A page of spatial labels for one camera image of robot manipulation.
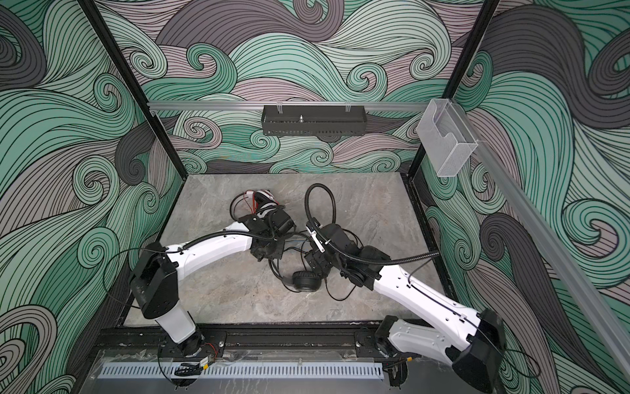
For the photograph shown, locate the white and black headphones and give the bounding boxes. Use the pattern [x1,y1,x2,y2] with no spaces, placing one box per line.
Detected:
[229,189,281,221]

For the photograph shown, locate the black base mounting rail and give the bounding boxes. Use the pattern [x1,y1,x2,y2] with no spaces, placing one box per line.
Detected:
[93,321,424,363]

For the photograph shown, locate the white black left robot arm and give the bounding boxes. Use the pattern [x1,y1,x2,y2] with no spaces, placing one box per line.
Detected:
[130,206,295,357]

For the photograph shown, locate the white slotted cable duct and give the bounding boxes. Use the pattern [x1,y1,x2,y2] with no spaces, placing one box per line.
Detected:
[97,362,385,380]

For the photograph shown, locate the black vertical frame post left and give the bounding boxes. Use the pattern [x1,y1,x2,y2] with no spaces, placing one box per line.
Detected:
[77,0,188,181]

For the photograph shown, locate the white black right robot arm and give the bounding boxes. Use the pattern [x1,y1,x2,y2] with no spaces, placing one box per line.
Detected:
[304,195,506,393]

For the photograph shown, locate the black vertical frame post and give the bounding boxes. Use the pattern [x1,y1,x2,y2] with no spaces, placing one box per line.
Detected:
[77,0,188,181]
[400,0,500,299]

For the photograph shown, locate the grey mesh wall holder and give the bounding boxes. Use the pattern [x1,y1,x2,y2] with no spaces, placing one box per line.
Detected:
[416,98,478,178]

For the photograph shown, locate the black vertical frame post right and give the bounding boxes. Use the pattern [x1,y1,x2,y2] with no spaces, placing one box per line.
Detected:
[400,0,500,299]

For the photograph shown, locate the black perforated wall tray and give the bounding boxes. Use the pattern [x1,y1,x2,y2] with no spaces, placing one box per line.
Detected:
[261,105,368,142]

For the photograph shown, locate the black and blue headphones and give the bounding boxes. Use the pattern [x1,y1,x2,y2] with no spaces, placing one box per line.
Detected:
[267,246,323,293]

